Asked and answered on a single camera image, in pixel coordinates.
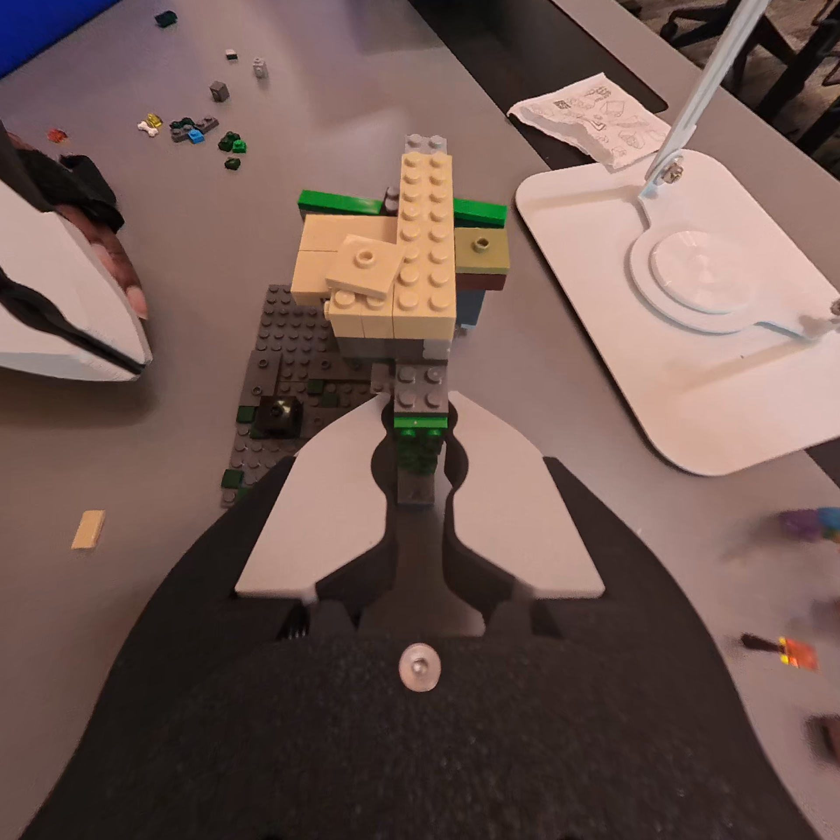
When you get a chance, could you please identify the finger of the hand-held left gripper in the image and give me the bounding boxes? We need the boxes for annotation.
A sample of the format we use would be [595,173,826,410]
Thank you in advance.
[0,177,154,371]
[0,282,142,384]

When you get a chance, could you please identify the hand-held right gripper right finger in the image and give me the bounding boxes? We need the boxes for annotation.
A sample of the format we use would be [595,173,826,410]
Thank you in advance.
[444,390,606,636]

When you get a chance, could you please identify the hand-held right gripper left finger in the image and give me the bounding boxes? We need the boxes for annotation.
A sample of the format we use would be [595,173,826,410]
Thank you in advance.
[234,392,399,634]

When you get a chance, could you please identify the tan tile brick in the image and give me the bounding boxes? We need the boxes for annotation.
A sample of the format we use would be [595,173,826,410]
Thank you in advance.
[70,509,106,551]

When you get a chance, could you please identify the tan square single-stud plate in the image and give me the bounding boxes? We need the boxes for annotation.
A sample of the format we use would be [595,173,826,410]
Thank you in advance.
[324,234,406,300]

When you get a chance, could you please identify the grey tan toy brick build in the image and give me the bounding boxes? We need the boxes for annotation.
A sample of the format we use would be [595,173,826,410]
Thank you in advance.
[220,133,514,511]

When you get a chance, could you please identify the grey desk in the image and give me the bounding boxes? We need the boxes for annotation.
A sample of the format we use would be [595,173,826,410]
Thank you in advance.
[0,0,840,840]

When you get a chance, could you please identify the white desk lamp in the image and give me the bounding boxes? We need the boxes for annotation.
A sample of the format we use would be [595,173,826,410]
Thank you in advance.
[514,0,840,478]

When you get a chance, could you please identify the scattered small loose bricks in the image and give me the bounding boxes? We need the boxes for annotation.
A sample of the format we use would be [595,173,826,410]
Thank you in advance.
[46,9,271,172]

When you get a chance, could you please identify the toy torch piece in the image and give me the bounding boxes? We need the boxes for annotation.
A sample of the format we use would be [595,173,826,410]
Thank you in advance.
[740,631,821,673]

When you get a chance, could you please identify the teal purple toy figure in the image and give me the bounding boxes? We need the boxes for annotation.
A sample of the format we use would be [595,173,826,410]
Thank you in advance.
[776,504,840,544]

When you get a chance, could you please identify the brown toy brick piece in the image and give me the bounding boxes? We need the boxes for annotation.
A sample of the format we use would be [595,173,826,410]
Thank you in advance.
[804,714,840,763]

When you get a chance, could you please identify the black office chair base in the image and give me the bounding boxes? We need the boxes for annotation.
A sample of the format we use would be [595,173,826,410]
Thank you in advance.
[658,0,840,153]

